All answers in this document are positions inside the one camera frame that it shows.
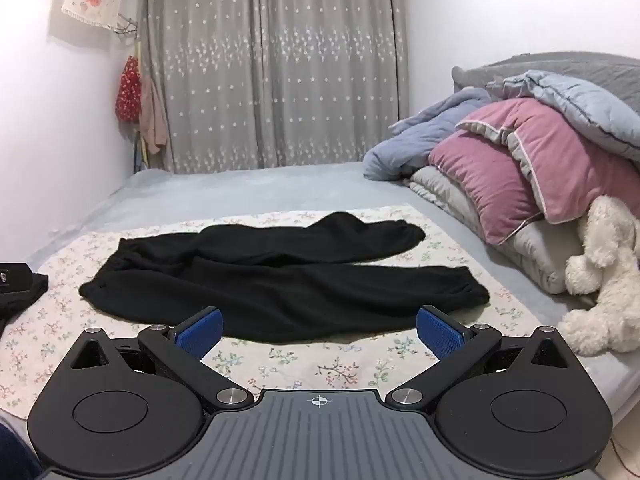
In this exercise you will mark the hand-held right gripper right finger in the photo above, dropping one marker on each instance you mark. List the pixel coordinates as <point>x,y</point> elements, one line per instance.
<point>436,334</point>

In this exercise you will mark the white plush toy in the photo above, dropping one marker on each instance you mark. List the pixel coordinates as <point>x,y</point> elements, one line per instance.
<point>610,265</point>

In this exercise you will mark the light blue quilt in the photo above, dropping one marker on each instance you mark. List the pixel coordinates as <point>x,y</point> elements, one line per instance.
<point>425,130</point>

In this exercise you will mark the grey star patterned curtain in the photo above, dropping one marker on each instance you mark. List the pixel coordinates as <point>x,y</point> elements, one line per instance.
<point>280,70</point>

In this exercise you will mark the person's dark blue clothing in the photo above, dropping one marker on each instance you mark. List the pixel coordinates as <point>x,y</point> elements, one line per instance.
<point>15,455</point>

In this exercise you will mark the pink pillow white piping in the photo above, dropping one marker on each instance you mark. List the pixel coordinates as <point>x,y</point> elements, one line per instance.
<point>480,180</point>
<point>565,155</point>

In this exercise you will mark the wall coat hook rack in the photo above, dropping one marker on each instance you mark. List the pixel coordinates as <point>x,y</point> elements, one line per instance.
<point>126,27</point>

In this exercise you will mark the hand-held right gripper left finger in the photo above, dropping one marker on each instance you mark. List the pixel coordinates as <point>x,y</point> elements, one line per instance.
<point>200,334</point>

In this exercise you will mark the grey headboard cushion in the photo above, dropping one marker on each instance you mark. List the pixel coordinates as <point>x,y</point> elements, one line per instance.
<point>590,72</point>

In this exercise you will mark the floral printed blanket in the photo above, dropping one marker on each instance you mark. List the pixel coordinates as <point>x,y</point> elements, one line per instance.
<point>60,320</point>

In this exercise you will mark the pink hanging cloth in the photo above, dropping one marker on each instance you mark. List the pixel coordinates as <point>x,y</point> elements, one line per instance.
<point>151,120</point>

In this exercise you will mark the red floral hanging bag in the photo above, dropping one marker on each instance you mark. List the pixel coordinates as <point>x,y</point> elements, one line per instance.
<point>129,90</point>

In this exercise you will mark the black pants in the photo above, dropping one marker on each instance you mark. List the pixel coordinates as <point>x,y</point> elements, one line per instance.
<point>280,285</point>

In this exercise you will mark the grey pillow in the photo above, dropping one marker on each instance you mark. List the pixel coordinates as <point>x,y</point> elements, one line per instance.
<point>530,255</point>

